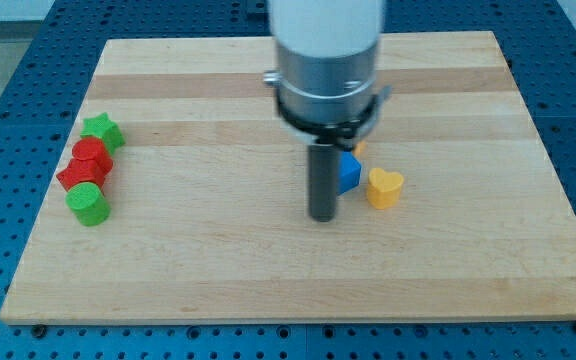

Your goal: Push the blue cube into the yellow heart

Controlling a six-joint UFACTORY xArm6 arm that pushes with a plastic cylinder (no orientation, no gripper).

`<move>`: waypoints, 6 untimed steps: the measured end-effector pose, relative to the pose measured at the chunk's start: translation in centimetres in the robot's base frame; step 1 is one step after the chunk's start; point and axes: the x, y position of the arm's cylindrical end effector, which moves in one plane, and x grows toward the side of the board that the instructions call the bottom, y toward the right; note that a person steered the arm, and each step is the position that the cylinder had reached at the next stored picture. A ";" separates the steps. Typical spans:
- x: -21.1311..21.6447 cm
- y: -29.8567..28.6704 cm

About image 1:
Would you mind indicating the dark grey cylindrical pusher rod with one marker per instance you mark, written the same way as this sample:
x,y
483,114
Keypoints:
x,y
323,181

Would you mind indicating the blue cube block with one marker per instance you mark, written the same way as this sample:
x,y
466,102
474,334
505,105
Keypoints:
x,y
349,172

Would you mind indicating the yellow block behind arm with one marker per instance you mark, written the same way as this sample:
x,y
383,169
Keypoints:
x,y
359,148

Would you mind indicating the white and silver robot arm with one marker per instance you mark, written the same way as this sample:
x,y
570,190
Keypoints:
x,y
324,83

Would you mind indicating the yellow heart block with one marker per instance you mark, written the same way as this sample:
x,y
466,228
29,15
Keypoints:
x,y
384,188

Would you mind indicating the light wooden board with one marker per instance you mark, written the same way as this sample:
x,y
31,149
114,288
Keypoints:
x,y
208,221

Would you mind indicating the green star block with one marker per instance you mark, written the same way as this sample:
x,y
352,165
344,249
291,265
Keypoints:
x,y
106,130

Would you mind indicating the red star block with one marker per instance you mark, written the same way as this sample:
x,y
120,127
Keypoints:
x,y
79,171

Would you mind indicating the red cylinder block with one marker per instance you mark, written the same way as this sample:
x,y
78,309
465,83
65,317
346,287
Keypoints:
x,y
93,148

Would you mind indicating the green cylinder block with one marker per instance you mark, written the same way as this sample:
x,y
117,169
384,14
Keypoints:
x,y
87,202

